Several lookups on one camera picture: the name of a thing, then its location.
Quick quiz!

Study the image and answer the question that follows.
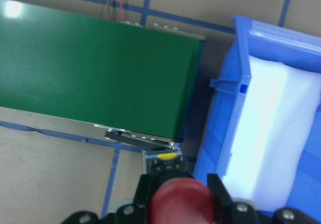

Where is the red black wire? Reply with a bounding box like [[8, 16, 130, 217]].
[[106, 0, 126, 21]]

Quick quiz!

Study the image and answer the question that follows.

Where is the red push button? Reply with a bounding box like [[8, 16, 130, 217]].
[[142, 149, 215, 223]]

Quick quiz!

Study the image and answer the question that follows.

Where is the green conveyor belt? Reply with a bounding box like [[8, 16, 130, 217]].
[[1, 0, 205, 148]]

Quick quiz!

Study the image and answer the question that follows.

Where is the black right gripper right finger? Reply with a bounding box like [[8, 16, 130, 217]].
[[207, 174, 232, 224]]

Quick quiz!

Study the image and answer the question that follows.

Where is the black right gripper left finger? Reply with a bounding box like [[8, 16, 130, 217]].
[[132, 174, 152, 223]]

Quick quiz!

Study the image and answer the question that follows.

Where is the white foam pad right bin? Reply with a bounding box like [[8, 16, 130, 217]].
[[223, 56, 320, 212]]

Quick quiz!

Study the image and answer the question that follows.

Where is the blue right plastic bin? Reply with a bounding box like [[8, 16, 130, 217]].
[[194, 16, 320, 220]]

